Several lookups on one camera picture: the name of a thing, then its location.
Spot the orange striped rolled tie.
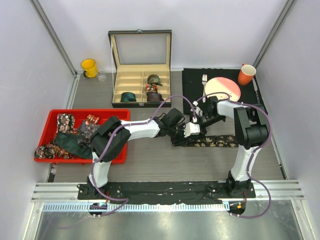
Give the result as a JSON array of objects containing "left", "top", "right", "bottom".
[{"left": 86, "top": 114, "right": 100, "bottom": 124}]

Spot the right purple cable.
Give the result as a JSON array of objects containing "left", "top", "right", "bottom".
[{"left": 193, "top": 91, "right": 273, "bottom": 220}]

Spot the dark green leaf tie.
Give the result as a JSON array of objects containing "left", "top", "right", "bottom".
[{"left": 54, "top": 131, "right": 93, "bottom": 159}]

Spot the black placemat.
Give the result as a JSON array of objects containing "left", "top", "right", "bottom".
[{"left": 182, "top": 68, "right": 264, "bottom": 105}]

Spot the rolled dark maroon tie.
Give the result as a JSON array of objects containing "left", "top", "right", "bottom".
[{"left": 146, "top": 91, "right": 164, "bottom": 103}]

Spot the purple cable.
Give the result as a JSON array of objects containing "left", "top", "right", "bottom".
[
  {"left": 193, "top": 91, "right": 273, "bottom": 220},
  {"left": 42, "top": 94, "right": 198, "bottom": 230}
]

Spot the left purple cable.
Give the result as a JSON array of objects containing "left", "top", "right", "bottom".
[{"left": 42, "top": 94, "right": 198, "bottom": 230}]

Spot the clear glass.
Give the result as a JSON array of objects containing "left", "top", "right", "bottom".
[{"left": 96, "top": 67, "right": 107, "bottom": 82}]

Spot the orange mug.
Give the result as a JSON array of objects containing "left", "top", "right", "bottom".
[{"left": 238, "top": 63, "right": 257, "bottom": 86}]

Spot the rolled green blue tie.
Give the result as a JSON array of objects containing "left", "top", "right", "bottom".
[{"left": 120, "top": 92, "right": 137, "bottom": 103}]

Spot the silver knife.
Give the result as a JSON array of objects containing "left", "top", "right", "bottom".
[{"left": 252, "top": 77, "right": 261, "bottom": 104}]

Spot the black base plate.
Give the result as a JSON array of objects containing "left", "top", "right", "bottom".
[{"left": 77, "top": 181, "right": 256, "bottom": 205}]

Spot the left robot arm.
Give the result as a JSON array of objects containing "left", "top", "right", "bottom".
[{"left": 87, "top": 108, "right": 185, "bottom": 200}]

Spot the pink cream plate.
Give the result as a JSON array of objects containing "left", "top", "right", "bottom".
[{"left": 204, "top": 77, "right": 241, "bottom": 102}]

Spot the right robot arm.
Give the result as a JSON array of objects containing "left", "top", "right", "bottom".
[{"left": 203, "top": 96, "right": 272, "bottom": 198}]

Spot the aluminium front rail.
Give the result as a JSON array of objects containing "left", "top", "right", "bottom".
[{"left": 31, "top": 180, "right": 304, "bottom": 216}]

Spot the rolled orange floral tie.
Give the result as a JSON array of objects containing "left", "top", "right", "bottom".
[{"left": 145, "top": 84, "right": 158, "bottom": 93}]

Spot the black tie storage box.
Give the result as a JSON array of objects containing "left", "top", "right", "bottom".
[{"left": 108, "top": 29, "right": 172, "bottom": 108}]

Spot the yellow mug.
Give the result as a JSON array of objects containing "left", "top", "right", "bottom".
[{"left": 80, "top": 58, "right": 98, "bottom": 78}]

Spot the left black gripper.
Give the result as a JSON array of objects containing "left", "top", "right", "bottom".
[{"left": 167, "top": 123, "right": 190, "bottom": 147}]

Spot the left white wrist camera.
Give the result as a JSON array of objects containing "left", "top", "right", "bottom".
[{"left": 183, "top": 122, "right": 201, "bottom": 138}]

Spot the silver fork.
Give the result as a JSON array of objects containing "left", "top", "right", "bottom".
[{"left": 201, "top": 74, "right": 208, "bottom": 103}]

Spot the black gold leaf tie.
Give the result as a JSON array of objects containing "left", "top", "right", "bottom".
[{"left": 171, "top": 135, "right": 239, "bottom": 148}]

